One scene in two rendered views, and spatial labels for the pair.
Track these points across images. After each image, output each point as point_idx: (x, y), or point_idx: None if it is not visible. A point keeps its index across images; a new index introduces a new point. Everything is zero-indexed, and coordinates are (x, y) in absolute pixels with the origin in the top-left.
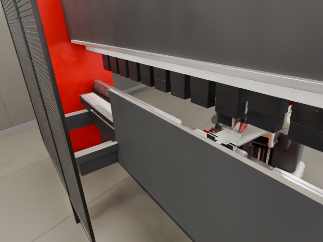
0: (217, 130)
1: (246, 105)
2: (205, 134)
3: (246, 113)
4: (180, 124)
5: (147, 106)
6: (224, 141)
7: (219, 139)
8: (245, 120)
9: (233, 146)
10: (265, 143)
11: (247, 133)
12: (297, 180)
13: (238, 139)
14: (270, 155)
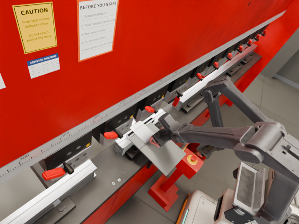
0: (197, 147)
1: (139, 113)
2: (155, 119)
3: (164, 135)
4: (180, 105)
5: (205, 79)
6: (135, 127)
7: (139, 123)
8: (154, 135)
9: (127, 134)
10: (213, 218)
11: (155, 151)
12: (73, 181)
13: (142, 140)
14: None
